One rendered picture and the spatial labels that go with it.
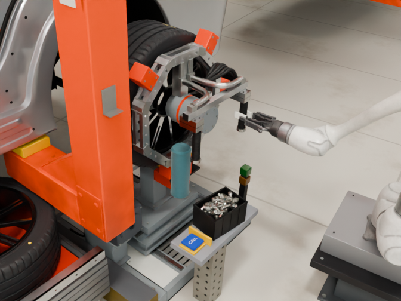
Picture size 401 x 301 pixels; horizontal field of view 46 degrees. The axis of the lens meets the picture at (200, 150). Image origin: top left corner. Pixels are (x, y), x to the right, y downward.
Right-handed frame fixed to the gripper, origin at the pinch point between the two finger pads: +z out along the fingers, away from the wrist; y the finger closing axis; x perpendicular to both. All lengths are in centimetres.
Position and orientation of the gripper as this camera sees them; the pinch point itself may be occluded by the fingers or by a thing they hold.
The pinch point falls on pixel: (243, 114)
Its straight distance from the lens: 215.2
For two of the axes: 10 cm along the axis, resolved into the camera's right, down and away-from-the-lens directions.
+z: -7.8, -3.8, 4.9
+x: 0.5, -8.3, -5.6
